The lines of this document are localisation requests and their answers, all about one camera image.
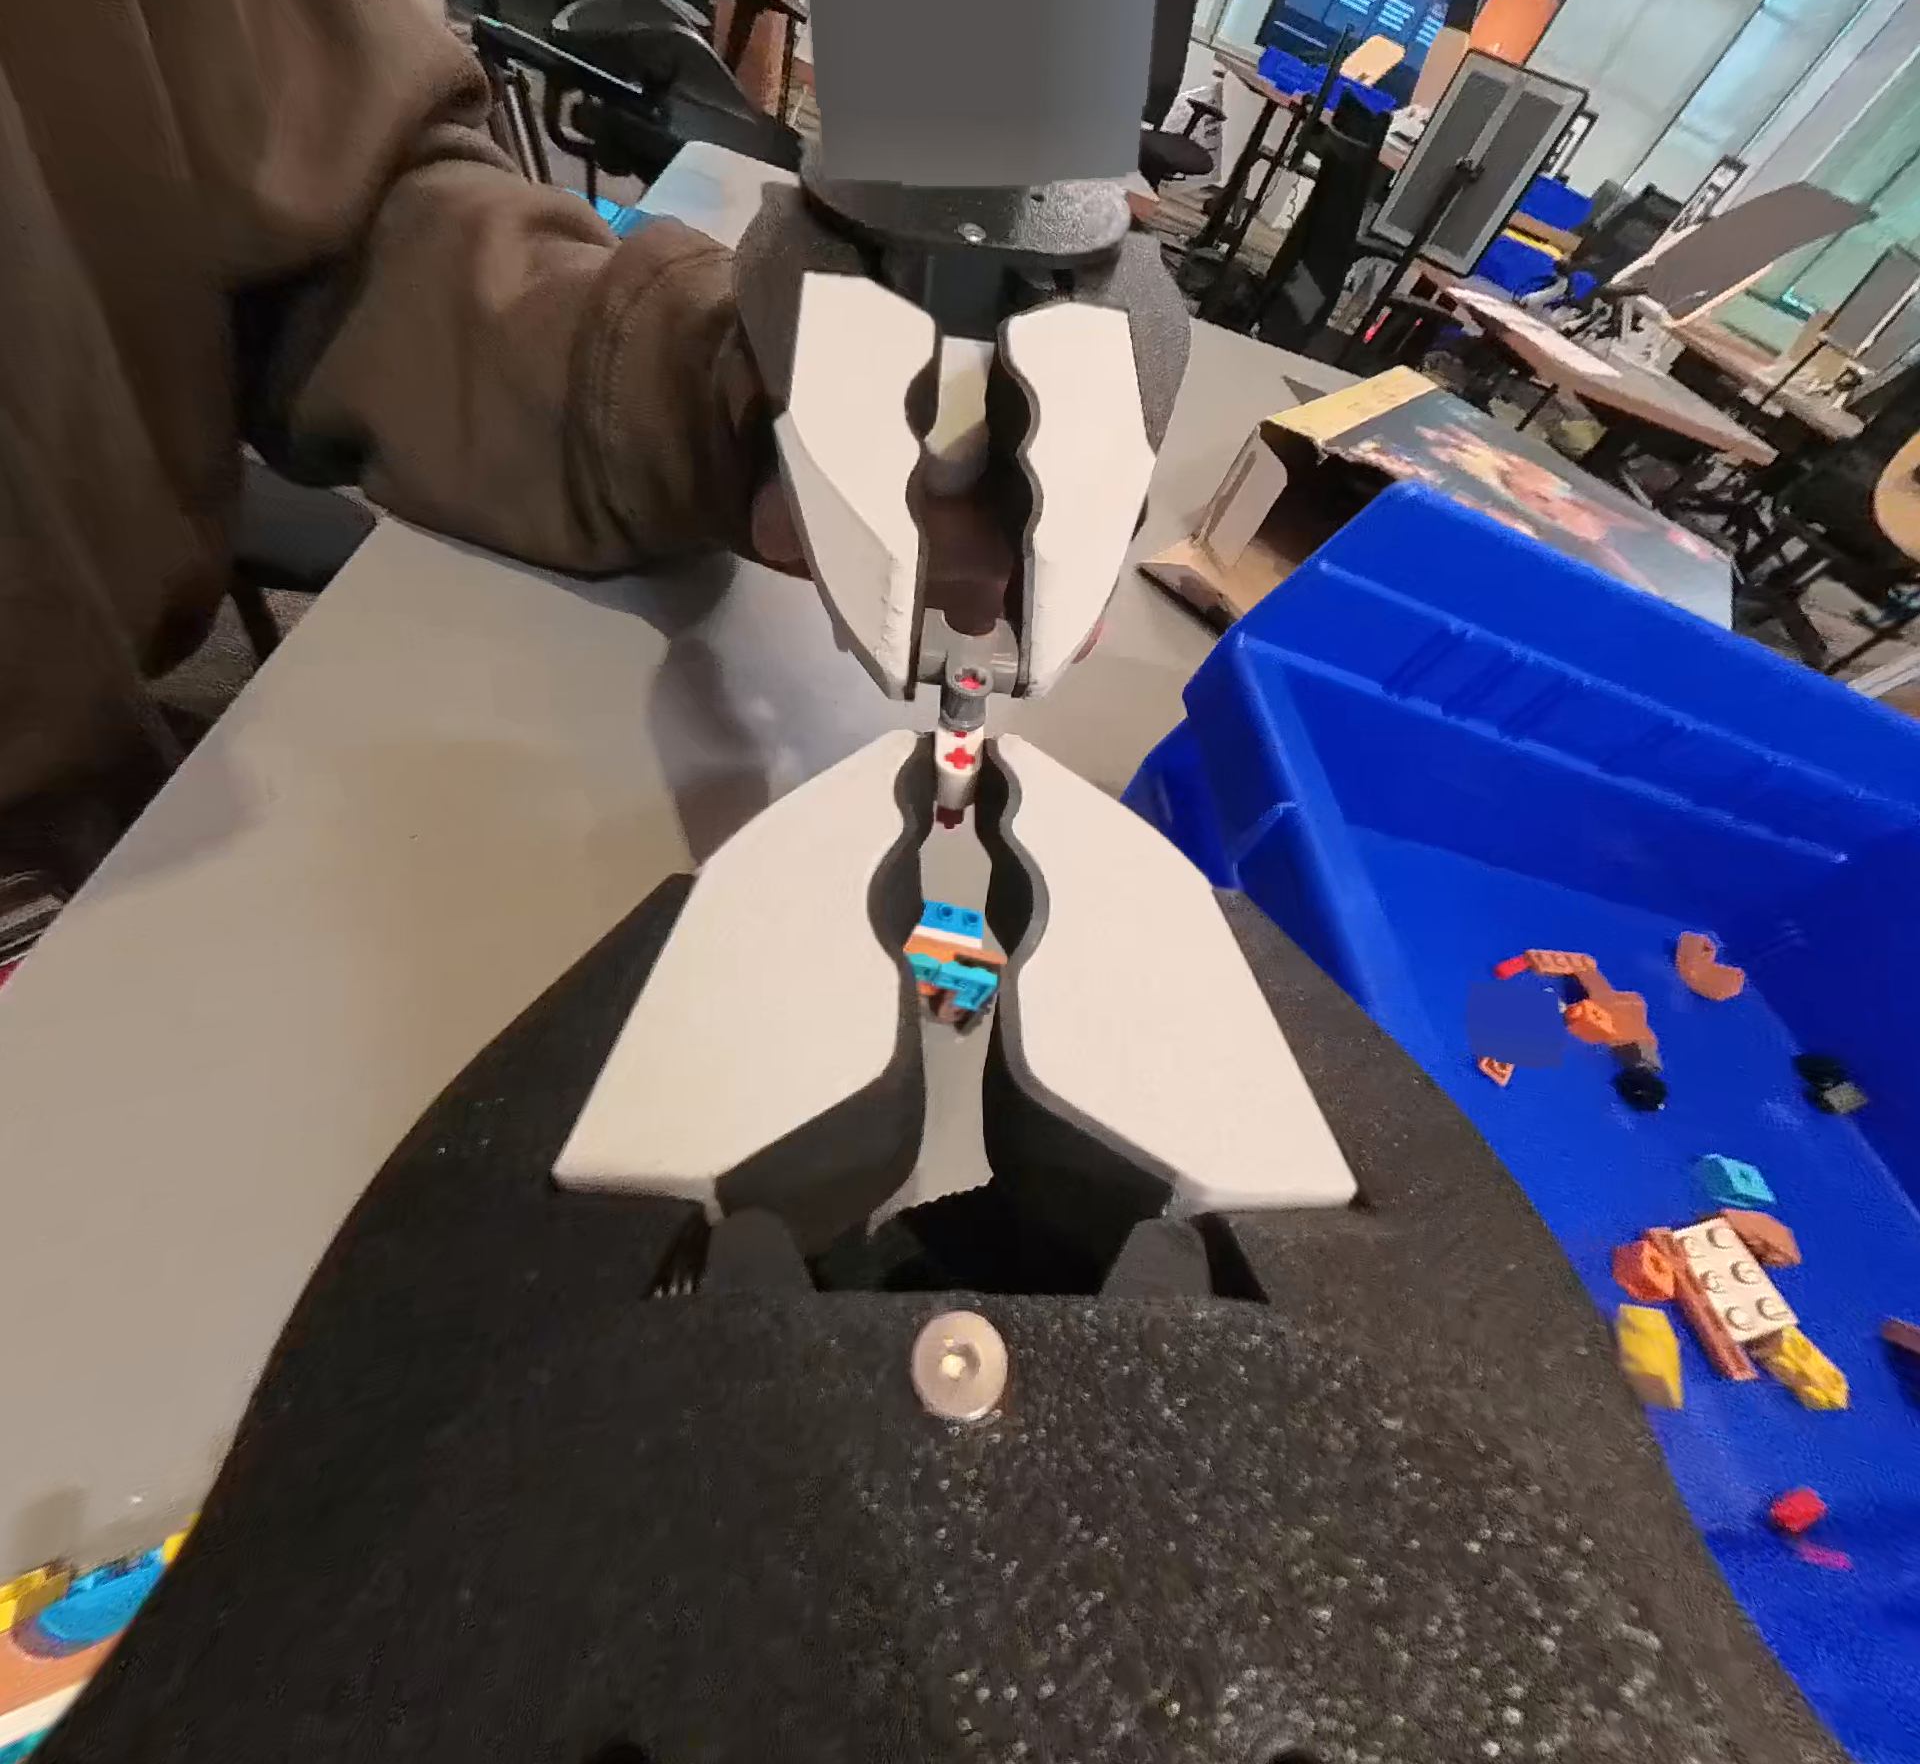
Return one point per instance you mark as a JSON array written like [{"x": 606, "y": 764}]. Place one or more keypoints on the black office chair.
[
  {"x": 1177, "y": 117},
  {"x": 647, "y": 71}
]

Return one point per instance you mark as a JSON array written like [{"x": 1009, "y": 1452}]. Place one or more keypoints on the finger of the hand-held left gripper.
[
  {"x": 1087, "y": 444},
  {"x": 850, "y": 444}
]

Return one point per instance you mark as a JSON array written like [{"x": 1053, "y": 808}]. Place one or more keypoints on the blue plastic bin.
[{"x": 1440, "y": 837}]

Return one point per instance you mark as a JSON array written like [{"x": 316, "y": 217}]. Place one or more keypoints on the person's left hand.
[{"x": 967, "y": 537}]

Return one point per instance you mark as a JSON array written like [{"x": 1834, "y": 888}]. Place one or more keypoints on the printed cardboard sheet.
[{"x": 1440, "y": 444}]

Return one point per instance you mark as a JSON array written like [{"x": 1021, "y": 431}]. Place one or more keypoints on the person's left forearm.
[{"x": 511, "y": 357}]

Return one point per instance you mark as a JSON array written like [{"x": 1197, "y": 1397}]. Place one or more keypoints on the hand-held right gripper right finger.
[{"x": 1173, "y": 1031}]

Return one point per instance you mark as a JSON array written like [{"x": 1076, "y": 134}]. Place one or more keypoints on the toy bricks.
[{"x": 1726, "y": 1299}]

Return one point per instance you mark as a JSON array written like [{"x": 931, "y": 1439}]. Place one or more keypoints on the grey monitor on stand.
[{"x": 1479, "y": 161}]

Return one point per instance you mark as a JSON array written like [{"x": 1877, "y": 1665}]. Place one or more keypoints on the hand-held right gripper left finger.
[{"x": 753, "y": 1031}]

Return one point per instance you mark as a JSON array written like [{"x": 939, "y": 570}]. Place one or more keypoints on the toy axle with orange ends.
[{"x": 960, "y": 715}]

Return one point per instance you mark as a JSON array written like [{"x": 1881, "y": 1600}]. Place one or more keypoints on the blue orange toy brick assembly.
[{"x": 959, "y": 961}]

